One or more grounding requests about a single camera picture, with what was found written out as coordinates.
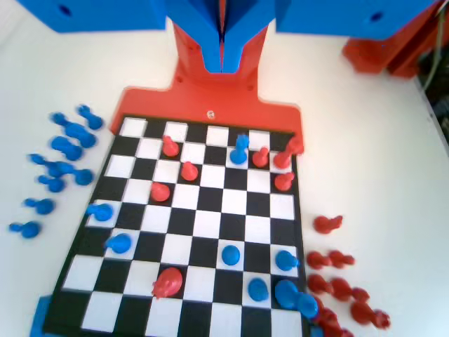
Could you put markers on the tall red king piece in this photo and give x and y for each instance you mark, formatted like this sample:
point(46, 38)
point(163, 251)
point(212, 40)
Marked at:
point(281, 159)

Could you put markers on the black white chessboard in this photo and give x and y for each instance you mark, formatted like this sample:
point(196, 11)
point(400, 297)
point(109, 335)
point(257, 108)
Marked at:
point(210, 217)

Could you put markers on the red plastic housing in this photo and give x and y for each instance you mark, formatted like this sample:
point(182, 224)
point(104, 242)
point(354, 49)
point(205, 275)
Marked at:
point(368, 56)

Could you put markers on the red robot arm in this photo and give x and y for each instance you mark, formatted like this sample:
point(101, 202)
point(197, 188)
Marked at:
point(186, 59)

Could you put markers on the blue queen piece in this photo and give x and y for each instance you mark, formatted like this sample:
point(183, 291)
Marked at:
point(238, 154)

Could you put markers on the red robot base plate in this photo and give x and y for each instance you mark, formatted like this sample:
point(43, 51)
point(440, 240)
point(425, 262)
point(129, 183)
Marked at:
point(210, 98)

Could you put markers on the large blue piece corner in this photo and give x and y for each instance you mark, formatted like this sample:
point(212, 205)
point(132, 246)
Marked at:
point(287, 293)

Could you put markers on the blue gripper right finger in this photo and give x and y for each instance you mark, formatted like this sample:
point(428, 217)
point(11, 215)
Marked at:
point(252, 17)

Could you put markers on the silver plate screw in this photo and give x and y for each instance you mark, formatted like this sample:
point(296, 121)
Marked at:
point(210, 114)

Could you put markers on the red chess pawn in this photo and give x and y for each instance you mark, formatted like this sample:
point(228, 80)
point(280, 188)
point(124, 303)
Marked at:
point(160, 192)
point(170, 147)
point(260, 158)
point(317, 260)
point(283, 182)
point(189, 172)
point(342, 260)

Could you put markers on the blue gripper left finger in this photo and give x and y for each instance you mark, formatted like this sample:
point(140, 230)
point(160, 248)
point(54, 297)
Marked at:
point(189, 21)

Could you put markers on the blue chess pawn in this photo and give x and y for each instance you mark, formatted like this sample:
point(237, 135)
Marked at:
point(286, 259)
point(31, 230)
point(45, 206)
point(102, 212)
point(230, 255)
point(120, 243)
point(83, 176)
point(258, 288)

